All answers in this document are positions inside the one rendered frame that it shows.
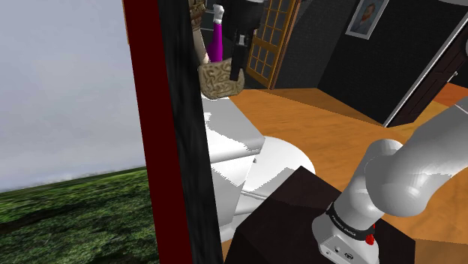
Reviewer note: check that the white toilet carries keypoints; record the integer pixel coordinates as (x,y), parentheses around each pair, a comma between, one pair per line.
(230,128)

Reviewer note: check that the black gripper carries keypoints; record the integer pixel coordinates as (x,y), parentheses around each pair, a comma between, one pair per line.
(244,18)

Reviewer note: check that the magenta bottle with white cap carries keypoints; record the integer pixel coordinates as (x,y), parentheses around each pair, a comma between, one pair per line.
(216,44)

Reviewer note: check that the dark robot stand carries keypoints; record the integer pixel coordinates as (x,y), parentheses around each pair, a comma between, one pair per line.
(292,212)

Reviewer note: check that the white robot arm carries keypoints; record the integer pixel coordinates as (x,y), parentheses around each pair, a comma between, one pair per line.
(398,175)

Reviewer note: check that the wooden door with glass panes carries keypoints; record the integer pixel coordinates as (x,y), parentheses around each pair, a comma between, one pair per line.
(268,40)

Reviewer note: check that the dark door with white frame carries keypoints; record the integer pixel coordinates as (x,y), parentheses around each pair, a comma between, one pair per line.
(435,80)

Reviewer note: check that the framed portrait wall picture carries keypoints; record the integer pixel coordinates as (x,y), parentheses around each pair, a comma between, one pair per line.
(366,16)

